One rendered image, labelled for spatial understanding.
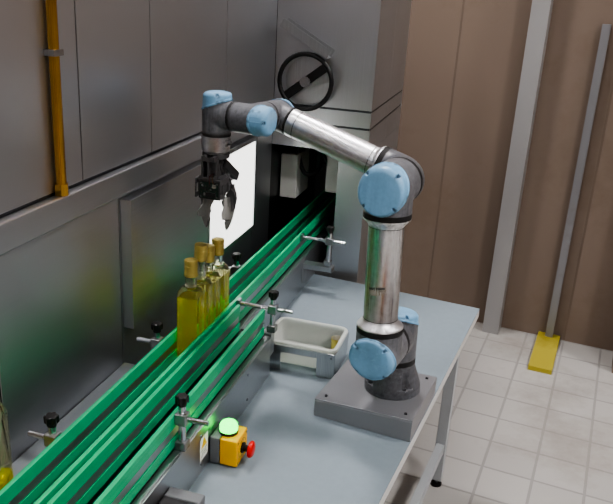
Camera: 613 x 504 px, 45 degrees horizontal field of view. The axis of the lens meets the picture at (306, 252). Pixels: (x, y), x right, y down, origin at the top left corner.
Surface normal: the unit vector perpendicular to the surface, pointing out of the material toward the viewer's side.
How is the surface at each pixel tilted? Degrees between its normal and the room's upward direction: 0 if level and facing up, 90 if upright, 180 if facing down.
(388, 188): 81
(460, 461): 0
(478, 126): 90
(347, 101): 90
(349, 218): 90
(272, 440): 0
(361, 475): 0
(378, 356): 96
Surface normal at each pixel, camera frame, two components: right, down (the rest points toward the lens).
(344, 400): 0.03, -0.95
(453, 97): -0.39, 0.29
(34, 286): 0.96, 0.14
